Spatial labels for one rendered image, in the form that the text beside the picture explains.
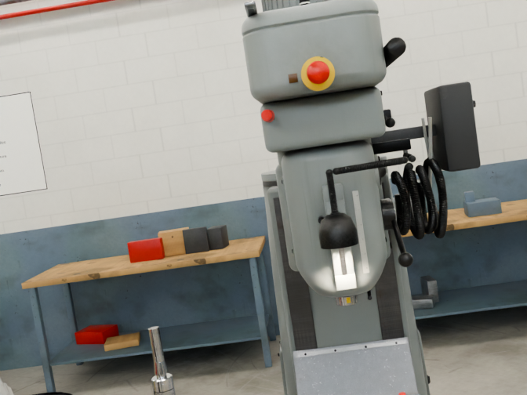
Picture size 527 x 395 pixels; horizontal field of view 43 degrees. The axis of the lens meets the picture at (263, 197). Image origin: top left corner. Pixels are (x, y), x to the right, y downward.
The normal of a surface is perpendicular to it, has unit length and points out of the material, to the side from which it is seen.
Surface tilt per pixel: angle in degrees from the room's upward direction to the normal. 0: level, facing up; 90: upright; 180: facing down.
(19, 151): 90
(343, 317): 90
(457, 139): 90
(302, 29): 90
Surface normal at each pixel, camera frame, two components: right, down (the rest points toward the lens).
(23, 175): -0.07, 0.09
